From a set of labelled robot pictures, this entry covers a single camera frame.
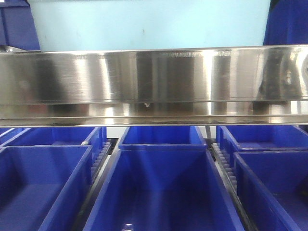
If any dark blue bin front right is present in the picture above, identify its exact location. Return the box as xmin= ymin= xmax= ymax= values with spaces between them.
xmin=234 ymin=151 xmax=308 ymax=231

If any dark blue bin upper right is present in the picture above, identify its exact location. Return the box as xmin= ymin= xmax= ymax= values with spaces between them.
xmin=263 ymin=0 xmax=308 ymax=45

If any dark blue bin rear left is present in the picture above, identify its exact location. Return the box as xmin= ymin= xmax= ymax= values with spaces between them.
xmin=1 ymin=127 xmax=107 ymax=161

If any light blue plastic bin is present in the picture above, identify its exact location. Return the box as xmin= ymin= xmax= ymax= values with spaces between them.
xmin=29 ymin=0 xmax=270 ymax=51

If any dark blue bin rear right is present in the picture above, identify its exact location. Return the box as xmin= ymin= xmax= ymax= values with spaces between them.
xmin=216 ymin=125 xmax=308 ymax=168

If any roller track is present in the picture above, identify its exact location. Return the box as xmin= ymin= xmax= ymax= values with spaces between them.
xmin=91 ymin=142 xmax=114 ymax=183
xmin=211 ymin=143 xmax=258 ymax=231

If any dark blue bin front centre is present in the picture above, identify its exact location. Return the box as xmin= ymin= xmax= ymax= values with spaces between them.
xmin=84 ymin=150 xmax=244 ymax=231

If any dark blue bin rear centre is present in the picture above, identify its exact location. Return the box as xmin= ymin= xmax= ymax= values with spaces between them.
xmin=119 ymin=126 xmax=206 ymax=149

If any dark blue bin front left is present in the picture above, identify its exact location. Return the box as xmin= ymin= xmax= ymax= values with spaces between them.
xmin=0 ymin=145 xmax=92 ymax=231

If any roller track left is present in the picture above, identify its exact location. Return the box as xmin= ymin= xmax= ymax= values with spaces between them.
xmin=91 ymin=142 xmax=114 ymax=183

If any dark blue bin upper left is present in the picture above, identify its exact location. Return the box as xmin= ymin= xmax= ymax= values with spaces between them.
xmin=0 ymin=0 xmax=40 ymax=51

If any roller track right lower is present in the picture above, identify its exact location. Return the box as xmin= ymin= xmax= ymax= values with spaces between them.
xmin=211 ymin=143 xmax=258 ymax=231

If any dark blue bin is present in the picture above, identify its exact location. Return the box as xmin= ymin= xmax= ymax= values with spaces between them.
xmin=84 ymin=150 xmax=244 ymax=231
xmin=0 ymin=145 xmax=92 ymax=231
xmin=216 ymin=125 xmax=308 ymax=168
xmin=234 ymin=151 xmax=308 ymax=231
xmin=1 ymin=127 xmax=107 ymax=161
xmin=119 ymin=126 xmax=206 ymax=149
xmin=0 ymin=0 xmax=40 ymax=51
xmin=263 ymin=0 xmax=308 ymax=45

